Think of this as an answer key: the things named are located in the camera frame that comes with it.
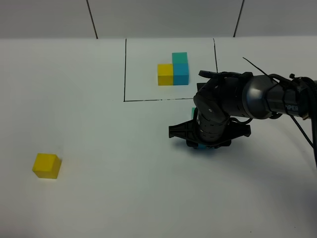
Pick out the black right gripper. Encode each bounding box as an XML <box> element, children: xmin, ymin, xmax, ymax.
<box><xmin>168</xmin><ymin>109</ymin><xmax>251</xmax><ymax>149</ymax></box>

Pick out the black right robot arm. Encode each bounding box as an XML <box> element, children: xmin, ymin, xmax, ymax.
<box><xmin>168</xmin><ymin>70</ymin><xmax>317</xmax><ymax>148</ymax></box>

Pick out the blue template cube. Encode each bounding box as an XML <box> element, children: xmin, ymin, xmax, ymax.
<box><xmin>173</xmin><ymin>63</ymin><xmax>189</xmax><ymax>85</ymax></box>

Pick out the yellow template cube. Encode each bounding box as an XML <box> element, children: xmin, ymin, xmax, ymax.
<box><xmin>157</xmin><ymin>63</ymin><xmax>173</xmax><ymax>86</ymax></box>

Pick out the green template cube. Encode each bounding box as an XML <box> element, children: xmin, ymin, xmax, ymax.
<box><xmin>172</xmin><ymin>52</ymin><xmax>188</xmax><ymax>64</ymax></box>

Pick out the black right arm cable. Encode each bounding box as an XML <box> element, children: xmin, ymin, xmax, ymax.
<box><xmin>242</xmin><ymin>57</ymin><xmax>317</xmax><ymax>172</ymax></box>

